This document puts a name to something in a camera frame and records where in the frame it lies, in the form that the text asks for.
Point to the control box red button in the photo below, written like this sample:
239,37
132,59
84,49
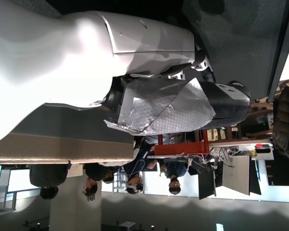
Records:
263,151

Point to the white panel board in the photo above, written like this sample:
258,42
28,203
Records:
237,175

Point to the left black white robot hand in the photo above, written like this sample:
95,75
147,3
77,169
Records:
62,60

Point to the person wearing black mask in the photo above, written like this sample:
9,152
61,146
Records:
174,173

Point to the person with dark hair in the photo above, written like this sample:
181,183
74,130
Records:
96,173

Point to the black monitor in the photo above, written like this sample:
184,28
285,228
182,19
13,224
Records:
206,185

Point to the red metal shelf cart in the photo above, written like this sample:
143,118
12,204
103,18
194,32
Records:
183,148

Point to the black jacket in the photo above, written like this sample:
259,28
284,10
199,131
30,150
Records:
285,120

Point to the person wearing headset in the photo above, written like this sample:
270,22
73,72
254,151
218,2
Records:
135,178

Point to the person in dark top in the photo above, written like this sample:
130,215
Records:
48,175

